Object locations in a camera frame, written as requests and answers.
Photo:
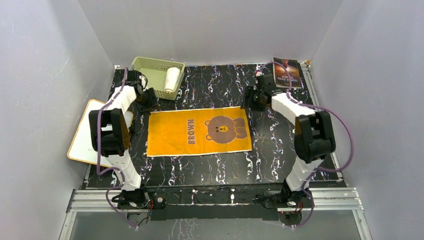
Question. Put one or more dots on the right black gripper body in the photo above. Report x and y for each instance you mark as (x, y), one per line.
(253, 99)

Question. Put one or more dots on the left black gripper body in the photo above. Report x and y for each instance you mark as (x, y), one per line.
(147, 101)

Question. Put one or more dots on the white towel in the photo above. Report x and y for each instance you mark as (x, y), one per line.
(171, 79)

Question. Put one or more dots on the yellow brown cloth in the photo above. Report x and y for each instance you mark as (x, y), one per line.
(197, 132)

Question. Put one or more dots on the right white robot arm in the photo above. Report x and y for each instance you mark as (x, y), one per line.
(313, 130)

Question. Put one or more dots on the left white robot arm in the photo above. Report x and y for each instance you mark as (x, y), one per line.
(110, 135)

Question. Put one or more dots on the green plastic basket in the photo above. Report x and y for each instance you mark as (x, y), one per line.
(155, 71)

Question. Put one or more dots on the book with dark cover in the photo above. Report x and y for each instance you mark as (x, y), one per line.
(288, 70)

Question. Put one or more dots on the whiteboard with yellow frame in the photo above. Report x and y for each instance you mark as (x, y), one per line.
(81, 148)

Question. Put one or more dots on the aluminium frame rail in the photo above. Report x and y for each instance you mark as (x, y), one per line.
(339, 198)

